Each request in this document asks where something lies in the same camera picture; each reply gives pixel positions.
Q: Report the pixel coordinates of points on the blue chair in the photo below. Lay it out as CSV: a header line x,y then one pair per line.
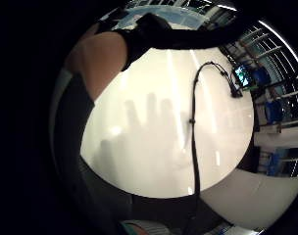
x,y
273,111
273,164
261,76

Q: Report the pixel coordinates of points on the the person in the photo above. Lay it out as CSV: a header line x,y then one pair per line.
x,y
74,137

